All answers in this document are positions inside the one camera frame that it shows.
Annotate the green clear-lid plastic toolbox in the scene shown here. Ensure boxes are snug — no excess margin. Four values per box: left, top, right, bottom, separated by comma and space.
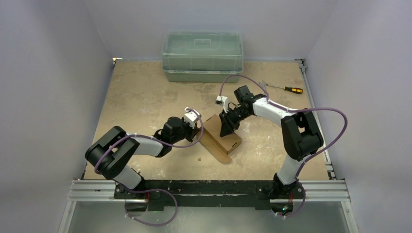
162, 31, 244, 83

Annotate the silver open-end wrench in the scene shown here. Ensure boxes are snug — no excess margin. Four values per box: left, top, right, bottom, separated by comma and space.
258, 81, 267, 91

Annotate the aluminium frame extrusion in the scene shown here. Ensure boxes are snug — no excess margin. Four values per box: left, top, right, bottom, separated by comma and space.
68, 180, 350, 202

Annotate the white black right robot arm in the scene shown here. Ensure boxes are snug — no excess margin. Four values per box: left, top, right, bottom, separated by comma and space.
215, 85, 324, 199

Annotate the black yellow handled screwdriver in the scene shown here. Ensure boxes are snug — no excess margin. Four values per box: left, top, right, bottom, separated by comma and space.
266, 84, 304, 94

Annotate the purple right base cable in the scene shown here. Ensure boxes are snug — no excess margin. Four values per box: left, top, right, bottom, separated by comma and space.
274, 183, 307, 219

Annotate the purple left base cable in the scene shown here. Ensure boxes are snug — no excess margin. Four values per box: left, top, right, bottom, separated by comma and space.
124, 188, 179, 227

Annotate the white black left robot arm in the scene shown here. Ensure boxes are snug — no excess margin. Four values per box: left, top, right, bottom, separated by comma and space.
85, 112, 203, 199

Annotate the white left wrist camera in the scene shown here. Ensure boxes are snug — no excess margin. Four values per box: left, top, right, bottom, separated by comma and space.
183, 107, 202, 129

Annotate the grey corner cable conduit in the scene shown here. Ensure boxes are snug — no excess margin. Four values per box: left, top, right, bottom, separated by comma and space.
295, 59, 337, 180

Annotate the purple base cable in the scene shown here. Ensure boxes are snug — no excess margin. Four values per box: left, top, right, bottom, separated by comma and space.
274, 183, 307, 219
124, 188, 179, 227

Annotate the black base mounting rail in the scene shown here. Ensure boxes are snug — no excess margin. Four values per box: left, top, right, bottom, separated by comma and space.
114, 180, 305, 213

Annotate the brown cardboard box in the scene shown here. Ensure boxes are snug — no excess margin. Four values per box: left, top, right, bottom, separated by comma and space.
200, 114, 242, 164

